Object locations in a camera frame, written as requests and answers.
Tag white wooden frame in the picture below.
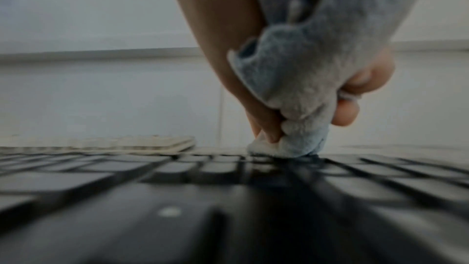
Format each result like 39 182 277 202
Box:
0 39 469 142

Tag black keyboard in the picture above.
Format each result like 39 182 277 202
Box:
0 146 469 264

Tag person's right hand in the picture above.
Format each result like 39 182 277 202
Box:
163 0 397 144

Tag grey fluffy cloth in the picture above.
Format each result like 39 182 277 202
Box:
226 0 428 159

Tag white keyboard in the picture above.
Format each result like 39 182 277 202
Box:
0 134 197 154

